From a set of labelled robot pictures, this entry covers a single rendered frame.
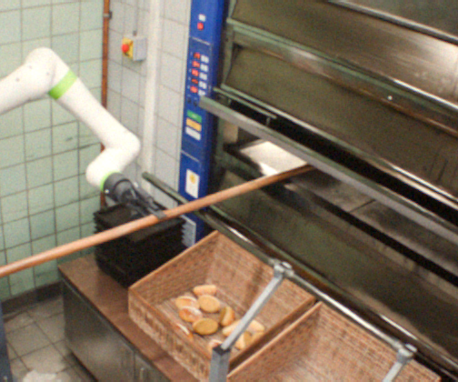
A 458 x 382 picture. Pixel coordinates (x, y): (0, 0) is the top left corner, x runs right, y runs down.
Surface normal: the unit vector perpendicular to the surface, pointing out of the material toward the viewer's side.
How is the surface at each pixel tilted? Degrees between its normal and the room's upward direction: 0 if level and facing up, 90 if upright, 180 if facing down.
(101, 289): 0
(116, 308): 0
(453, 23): 90
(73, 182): 90
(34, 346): 0
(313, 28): 70
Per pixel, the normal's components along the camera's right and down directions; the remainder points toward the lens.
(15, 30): 0.65, 0.41
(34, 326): 0.08, -0.88
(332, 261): -0.68, -0.07
